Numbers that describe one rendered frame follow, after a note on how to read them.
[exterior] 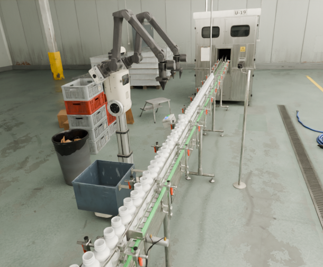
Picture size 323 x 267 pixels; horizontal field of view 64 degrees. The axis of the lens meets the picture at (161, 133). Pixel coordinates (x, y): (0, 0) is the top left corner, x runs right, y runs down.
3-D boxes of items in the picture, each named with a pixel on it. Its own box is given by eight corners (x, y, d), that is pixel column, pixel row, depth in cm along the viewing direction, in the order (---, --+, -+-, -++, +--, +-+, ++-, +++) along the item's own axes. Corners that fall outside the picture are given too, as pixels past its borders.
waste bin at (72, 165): (84, 190, 322) (75, 144, 297) (54, 186, 335) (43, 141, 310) (101, 172, 362) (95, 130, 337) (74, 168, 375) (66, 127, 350)
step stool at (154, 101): (156, 112, 605) (155, 94, 589) (172, 118, 559) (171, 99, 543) (139, 116, 580) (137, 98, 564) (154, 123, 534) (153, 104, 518)
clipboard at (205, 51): (210, 61, 596) (210, 46, 584) (200, 61, 603) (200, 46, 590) (210, 61, 599) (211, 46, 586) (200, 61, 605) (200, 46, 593)
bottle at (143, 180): (140, 203, 135) (137, 176, 129) (151, 202, 135) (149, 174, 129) (140, 210, 129) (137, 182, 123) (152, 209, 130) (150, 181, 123)
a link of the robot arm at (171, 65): (161, 52, 194) (157, 54, 186) (176, 52, 190) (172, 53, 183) (161, 69, 198) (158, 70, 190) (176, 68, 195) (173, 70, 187)
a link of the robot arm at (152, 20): (146, 16, 231) (142, 15, 221) (151, 10, 228) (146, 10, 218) (177, 54, 236) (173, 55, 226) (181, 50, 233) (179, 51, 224)
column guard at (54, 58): (60, 80, 1071) (54, 52, 1029) (52, 79, 1082) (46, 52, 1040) (65, 78, 1106) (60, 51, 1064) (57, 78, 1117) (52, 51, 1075)
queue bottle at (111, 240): (105, 259, 103) (99, 227, 96) (119, 255, 104) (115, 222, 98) (107, 272, 97) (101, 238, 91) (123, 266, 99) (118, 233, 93)
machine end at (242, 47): (252, 106, 607) (261, 8, 527) (193, 104, 647) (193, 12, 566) (251, 90, 747) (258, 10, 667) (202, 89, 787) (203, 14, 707)
